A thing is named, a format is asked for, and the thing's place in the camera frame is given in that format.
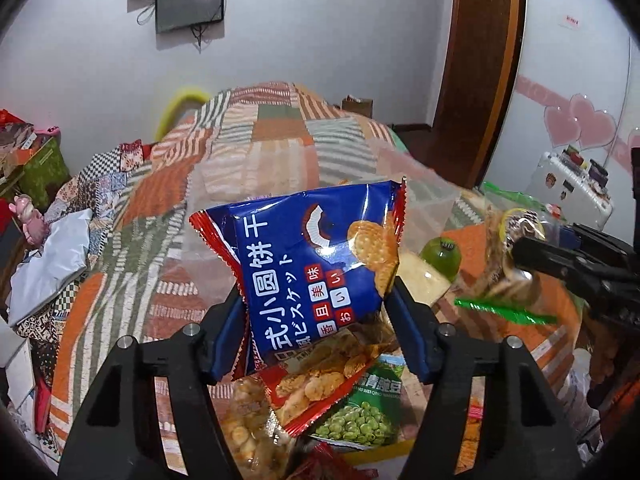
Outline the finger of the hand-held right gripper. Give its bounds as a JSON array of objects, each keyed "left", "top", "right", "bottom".
[
  {"left": 560, "top": 224, "right": 640, "bottom": 276},
  {"left": 512, "top": 236, "right": 640, "bottom": 331}
]

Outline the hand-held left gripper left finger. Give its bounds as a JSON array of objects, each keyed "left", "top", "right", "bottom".
[{"left": 57, "top": 287, "right": 251, "bottom": 480}]

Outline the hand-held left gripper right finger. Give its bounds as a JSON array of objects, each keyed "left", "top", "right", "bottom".
[{"left": 385, "top": 275, "right": 583, "bottom": 480}]

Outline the clear packet of brown snacks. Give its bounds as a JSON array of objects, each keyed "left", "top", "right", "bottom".
[{"left": 482, "top": 205, "right": 566, "bottom": 311}]

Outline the blue biscuit packet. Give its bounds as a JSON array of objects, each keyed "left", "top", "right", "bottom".
[{"left": 189, "top": 177, "right": 408, "bottom": 381}]

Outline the green pea packet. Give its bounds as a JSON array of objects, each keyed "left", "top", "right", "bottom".
[{"left": 307, "top": 355, "right": 406, "bottom": 453}]

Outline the clear plastic bin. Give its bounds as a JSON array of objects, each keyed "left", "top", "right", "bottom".
[{"left": 181, "top": 147, "right": 558, "bottom": 328}]

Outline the pale cracker packet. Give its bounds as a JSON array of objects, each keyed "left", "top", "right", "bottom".
[{"left": 395, "top": 252, "right": 453, "bottom": 308}]

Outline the green bottle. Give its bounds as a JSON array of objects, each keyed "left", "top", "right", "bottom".
[{"left": 420, "top": 237, "right": 463, "bottom": 283}]

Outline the red cracker packet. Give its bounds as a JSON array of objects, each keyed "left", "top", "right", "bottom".
[{"left": 260, "top": 322, "right": 401, "bottom": 433}]

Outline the clear bag of yellow puffs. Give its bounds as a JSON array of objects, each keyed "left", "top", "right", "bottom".
[{"left": 220, "top": 377, "right": 301, "bottom": 480}]

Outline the red snack packet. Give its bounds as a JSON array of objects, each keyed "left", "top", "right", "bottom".
[{"left": 295, "top": 442, "right": 366, "bottom": 480}]

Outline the striped patchwork blanket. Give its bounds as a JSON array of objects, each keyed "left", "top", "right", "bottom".
[{"left": 47, "top": 80, "right": 586, "bottom": 461}]

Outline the grey cloth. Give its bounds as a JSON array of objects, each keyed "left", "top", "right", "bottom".
[{"left": 7, "top": 207, "right": 96, "bottom": 328}]

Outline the brown wooden door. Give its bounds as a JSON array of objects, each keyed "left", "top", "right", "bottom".
[{"left": 430, "top": 0, "right": 528, "bottom": 188}]

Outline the checkered patchwork quilt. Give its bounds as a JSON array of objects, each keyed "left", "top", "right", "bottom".
[{"left": 50, "top": 141, "right": 156, "bottom": 241}]

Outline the white box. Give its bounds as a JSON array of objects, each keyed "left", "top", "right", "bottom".
[{"left": 0, "top": 315, "right": 36, "bottom": 411}]

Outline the cardboard box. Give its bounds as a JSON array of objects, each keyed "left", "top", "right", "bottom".
[{"left": 341, "top": 95, "right": 374, "bottom": 118}]

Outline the pink toy figure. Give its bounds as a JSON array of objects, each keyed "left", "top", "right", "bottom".
[{"left": 10, "top": 196, "right": 51, "bottom": 248}]

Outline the yellow foam tube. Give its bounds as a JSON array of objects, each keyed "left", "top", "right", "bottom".
[{"left": 155, "top": 87, "right": 208, "bottom": 143}]

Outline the green box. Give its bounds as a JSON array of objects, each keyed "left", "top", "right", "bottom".
[{"left": 0, "top": 137, "right": 71, "bottom": 211}]

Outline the red patterned gift bag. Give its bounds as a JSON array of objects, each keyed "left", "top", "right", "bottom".
[{"left": 0, "top": 109, "right": 36, "bottom": 161}]

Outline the small black monitor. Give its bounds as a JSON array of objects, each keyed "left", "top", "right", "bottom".
[{"left": 155, "top": 0, "right": 226, "bottom": 35}]

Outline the pink heart wall sticker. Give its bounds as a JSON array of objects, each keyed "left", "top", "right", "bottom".
[
  {"left": 544, "top": 105, "right": 581, "bottom": 148},
  {"left": 570, "top": 94, "right": 618, "bottom": 150}
]

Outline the pink ribbon wall sticker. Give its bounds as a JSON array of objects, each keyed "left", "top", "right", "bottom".
[{"left": 517, "top": 75, "right": 556, "bottom": 107}]

